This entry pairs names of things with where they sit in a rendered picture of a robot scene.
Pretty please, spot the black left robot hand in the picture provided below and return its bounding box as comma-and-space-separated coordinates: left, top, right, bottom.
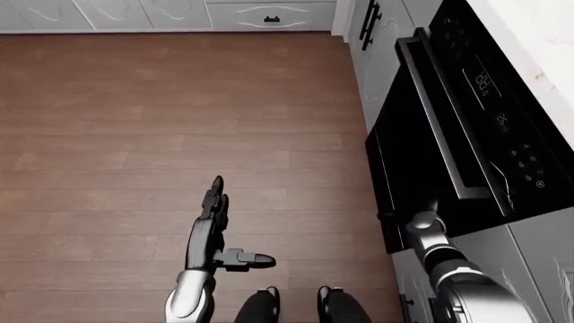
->
183, 174, 277, 274

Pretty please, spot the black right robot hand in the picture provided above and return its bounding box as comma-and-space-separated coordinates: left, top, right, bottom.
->
422, 196, 444, 216

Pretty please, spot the white cabinet beside dishwasher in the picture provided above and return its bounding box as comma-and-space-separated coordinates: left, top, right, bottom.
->
388, 205, 574, 323

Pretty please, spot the black dishwasher control panel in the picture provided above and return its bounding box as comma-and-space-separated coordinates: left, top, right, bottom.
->
424, 0, 574, 218

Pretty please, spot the white ornate cabinet door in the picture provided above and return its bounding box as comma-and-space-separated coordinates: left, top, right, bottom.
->
0, 0, 94, 32
137, 0, 213, 31
71, 0, 156, 31

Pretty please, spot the black left robot leg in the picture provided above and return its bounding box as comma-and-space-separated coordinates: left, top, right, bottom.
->
234, 285, 283, 323

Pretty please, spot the white marble countertop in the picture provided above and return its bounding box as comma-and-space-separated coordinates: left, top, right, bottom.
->
464, 0, 574, 151

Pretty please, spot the white cabinet drawer front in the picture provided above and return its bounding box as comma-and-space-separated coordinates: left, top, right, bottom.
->
204, 0, 338, 32

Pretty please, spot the oven door handle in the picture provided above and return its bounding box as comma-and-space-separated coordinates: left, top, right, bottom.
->
394, 27, 495, 202

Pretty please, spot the white cabinet door long handle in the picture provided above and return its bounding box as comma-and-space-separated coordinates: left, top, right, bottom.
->
344, 0, 432, 135

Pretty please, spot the long black cabinet handle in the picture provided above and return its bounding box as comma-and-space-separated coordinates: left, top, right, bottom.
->
360, 0, 383, 52

